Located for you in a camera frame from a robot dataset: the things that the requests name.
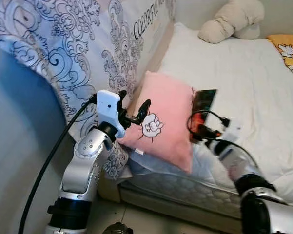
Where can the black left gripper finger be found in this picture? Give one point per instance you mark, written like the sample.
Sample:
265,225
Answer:
122,97
144,109

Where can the pink pillow with cartoon print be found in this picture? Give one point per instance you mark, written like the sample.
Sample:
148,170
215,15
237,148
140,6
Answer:
170,117

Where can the dark red and green book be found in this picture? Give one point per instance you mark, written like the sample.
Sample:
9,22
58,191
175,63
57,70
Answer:
205,100

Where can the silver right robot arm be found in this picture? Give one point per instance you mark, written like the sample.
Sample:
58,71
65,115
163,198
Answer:
268,209

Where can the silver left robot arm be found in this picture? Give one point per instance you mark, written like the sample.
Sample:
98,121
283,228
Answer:
83,165

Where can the white quilted mattress pad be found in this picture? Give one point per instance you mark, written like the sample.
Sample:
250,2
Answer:
253,97

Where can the white quilted bed mattress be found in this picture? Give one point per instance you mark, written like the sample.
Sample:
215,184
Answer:
185,187

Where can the beige bed base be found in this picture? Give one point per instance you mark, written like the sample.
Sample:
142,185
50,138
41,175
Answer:
175,210

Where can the dark robot leg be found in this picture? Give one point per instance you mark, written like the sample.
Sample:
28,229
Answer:
118,229

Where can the yellow cartoon print blanket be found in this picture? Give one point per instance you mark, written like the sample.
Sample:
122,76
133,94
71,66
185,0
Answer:
290,53

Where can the beige plush toy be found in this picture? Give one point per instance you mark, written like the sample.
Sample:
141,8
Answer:
234,19

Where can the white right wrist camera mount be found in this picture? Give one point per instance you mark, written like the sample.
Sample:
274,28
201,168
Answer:
234,129

